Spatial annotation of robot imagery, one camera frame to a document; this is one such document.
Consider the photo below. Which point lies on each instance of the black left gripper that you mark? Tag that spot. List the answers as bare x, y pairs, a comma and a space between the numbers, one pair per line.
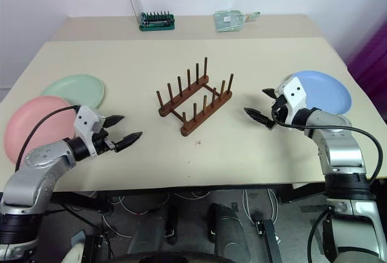
102, 142

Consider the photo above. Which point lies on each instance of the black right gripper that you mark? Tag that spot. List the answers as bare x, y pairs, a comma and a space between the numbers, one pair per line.
279, 107

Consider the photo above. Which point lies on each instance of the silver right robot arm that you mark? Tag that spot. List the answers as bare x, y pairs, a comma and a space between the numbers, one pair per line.
341, 148

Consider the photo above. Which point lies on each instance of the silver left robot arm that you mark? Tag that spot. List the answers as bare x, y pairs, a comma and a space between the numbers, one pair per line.
36, 178

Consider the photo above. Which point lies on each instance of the wooden dish rack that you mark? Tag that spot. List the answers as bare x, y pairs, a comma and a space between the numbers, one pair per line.
189, 130

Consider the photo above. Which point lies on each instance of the green plate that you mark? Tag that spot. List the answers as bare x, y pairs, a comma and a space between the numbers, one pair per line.
75, 89

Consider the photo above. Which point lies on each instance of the blue plate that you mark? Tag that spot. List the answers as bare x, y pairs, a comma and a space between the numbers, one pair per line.
326, 90

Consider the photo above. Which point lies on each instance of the red plate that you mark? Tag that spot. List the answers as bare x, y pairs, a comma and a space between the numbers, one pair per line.
36, 116

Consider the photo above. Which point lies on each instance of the pale green flat package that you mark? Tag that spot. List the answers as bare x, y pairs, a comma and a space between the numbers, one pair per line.
228, 21

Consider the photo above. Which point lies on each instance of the dark grey rounded shape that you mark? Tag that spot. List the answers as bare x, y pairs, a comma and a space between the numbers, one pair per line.
151, 232
225, 229

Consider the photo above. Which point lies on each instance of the green screwdriver bit set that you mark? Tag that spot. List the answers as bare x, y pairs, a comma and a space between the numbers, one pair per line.
157, 27

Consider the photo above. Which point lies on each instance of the purple object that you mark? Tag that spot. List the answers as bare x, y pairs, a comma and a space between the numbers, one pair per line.
372, 54

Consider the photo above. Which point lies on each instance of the cream rounded shell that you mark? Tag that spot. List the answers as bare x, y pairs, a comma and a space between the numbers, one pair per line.
75, 248

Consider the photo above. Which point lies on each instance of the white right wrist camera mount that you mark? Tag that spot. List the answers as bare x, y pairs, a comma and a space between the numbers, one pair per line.
294, 93

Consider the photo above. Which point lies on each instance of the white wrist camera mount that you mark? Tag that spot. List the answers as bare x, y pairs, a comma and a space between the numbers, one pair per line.
294, 93
86, 119

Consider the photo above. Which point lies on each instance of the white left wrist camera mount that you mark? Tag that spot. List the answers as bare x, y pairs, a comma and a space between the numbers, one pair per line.
86, 119

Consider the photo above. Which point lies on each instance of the black table frame bar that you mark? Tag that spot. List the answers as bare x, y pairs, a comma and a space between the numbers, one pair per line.
81, 201

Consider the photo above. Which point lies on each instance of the black metal bracket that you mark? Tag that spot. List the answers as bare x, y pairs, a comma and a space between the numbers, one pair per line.
267, 235

